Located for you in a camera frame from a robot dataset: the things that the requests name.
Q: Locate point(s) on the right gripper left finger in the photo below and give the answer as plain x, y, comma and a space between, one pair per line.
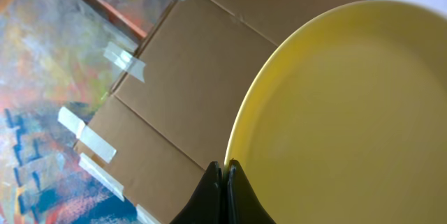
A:
204, 205

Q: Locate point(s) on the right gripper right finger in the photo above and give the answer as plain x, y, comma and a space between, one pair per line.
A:
243, 206

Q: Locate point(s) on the yellow plate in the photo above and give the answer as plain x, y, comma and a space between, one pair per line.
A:
346, 121

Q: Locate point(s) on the white tape strip bottom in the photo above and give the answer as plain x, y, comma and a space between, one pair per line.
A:
144, 216

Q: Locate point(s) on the white tape strip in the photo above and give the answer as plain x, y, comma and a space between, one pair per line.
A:
87, 164
125, 61
144, 216
86, 135

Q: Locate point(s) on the brown cardboard sheet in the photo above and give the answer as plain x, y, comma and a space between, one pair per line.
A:
200, 62

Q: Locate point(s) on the white tape strip middle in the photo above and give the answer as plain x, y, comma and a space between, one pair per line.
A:
86, 135

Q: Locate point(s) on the white tape strip lower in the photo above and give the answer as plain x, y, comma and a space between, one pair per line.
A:
87, 164

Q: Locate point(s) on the white tape strip upper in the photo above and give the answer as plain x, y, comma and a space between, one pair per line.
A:
125, 61

